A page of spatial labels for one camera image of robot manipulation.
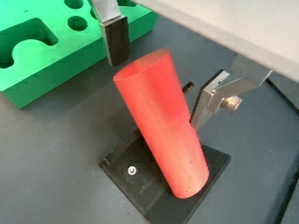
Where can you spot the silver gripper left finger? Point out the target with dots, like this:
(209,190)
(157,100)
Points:
(114,27)

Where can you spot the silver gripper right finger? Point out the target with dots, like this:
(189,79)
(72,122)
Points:
(221,92)

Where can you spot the red oval cylinder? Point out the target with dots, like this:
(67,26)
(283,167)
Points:
(151,90)

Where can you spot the green shape sorter board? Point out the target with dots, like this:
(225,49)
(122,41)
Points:
(50,41)

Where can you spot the black curved fixture block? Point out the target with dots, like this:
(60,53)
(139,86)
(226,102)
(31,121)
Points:
(131,167)

